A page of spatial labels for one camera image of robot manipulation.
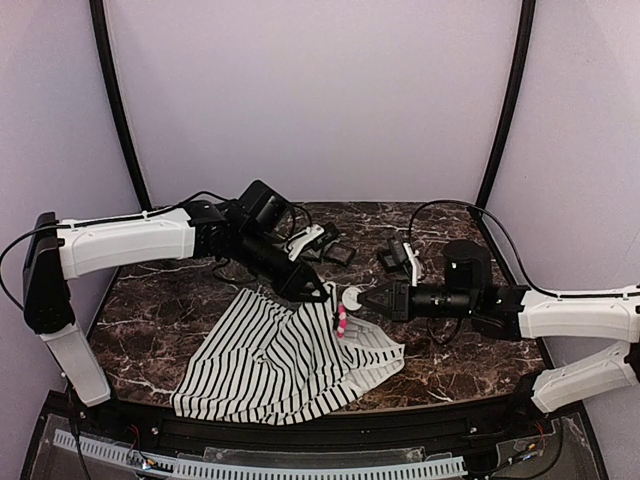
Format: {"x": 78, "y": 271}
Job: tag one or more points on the black front frame rail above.
{"x": 466, "y": 426}

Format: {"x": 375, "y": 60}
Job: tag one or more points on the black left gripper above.
{"x": 292, "y": 278}

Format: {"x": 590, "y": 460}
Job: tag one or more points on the pink flower brooch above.
{"x": 341, "y": 320}

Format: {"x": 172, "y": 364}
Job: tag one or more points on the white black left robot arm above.
{"x": 202, "y": 226}

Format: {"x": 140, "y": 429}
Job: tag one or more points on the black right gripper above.
{"x": 403, "y": 300}

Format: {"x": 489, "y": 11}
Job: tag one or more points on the black display box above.
{"x": 387, "y": 261}
{"x": 339, "y": 254}

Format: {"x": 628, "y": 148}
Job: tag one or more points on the black display box middle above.
{"x": 339, "y": 254}

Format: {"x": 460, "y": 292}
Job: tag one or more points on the black white striped garment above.
{"x": 264, "y": 363}

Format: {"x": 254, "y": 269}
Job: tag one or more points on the black frame post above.
{"x": 510, "y": 100}
{"x": 110, "y": 79}

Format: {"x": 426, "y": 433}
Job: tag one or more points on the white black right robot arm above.
{"x": 519, "y": 312}

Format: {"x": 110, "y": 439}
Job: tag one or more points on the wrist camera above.
{"x": 315, "y": 237}
{"x": 405, "y": 258}

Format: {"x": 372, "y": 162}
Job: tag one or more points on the black right frame post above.
{"x": 510, "y": 100}

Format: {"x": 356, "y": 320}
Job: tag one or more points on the round yellow grey brooch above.
{"x": 350, "y": 299}

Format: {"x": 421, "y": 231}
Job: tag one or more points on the black display box right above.
{"x": 387, "y": 261}

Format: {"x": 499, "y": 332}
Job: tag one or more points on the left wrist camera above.
{"x": 315, "y": 237}

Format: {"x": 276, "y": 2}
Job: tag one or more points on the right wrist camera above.
{"x": 405, "y": 258}

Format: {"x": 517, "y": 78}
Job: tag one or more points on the black left frame post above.
{"x": 110, "y": 79}

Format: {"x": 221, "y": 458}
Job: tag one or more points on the white slotted cable duct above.
{"x": 217, "y": 463}

